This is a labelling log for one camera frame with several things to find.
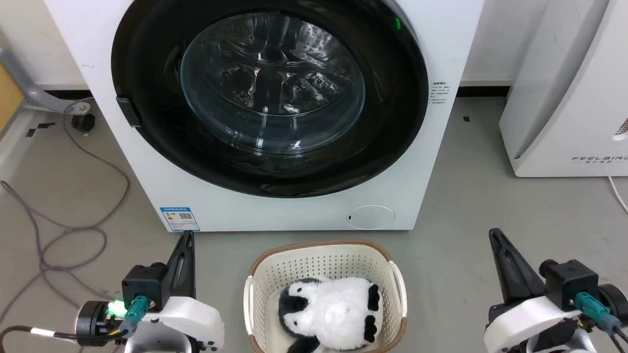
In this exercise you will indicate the cream plastic laundry basket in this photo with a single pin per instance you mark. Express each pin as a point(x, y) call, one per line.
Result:
point(319, 260)

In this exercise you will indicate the grey metal frame leg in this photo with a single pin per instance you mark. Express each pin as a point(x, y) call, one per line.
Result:
point(29, 88)

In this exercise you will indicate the black round washer door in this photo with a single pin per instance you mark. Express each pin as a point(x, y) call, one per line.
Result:
point(147, 73)

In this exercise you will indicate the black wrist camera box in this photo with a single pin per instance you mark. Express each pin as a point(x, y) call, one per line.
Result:
point(144, 284)
point(571, 282)

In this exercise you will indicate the white standing appliance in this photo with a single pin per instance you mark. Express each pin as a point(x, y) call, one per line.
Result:
point(579, 98)

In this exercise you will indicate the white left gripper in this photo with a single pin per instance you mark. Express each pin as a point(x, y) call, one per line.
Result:
point(189, 318)

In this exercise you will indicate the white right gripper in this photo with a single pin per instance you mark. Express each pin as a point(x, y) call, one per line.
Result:
point(520, 318)

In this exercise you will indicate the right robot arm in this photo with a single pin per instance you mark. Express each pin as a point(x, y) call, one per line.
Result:
point(615, 299)

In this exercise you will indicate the white front-load washing machine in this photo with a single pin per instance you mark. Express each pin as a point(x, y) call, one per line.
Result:
point(147, 196)

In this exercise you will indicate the black caster wheel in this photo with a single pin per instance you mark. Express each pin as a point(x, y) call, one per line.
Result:
point(83, 122)

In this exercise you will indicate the black white plush penguin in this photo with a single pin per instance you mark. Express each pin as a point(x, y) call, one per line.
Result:
point(333, 311)

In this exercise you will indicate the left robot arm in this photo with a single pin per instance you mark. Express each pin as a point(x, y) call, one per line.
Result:
point(91, 318)

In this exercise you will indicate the wooden board panel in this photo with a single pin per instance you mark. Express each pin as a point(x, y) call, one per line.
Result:
point(9, 93)

